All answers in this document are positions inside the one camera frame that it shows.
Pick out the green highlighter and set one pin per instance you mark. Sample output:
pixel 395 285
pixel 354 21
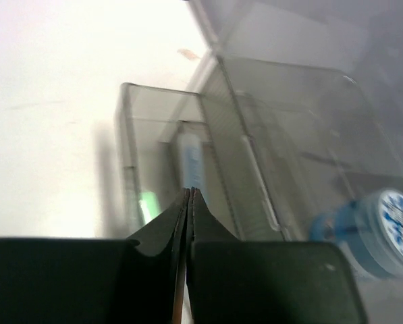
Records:
pixel 149 206

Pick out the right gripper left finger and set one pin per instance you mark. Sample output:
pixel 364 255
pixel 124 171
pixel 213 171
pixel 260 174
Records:
pixel 138 279

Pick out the blue highlighter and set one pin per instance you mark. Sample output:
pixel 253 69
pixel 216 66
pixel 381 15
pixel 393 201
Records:
pixel 191 161

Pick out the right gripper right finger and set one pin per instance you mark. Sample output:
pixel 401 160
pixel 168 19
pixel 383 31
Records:
pixel 234 281

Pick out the clear acrylic drawer organizer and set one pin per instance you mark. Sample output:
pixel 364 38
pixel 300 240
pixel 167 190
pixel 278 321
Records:
pixel 299 108

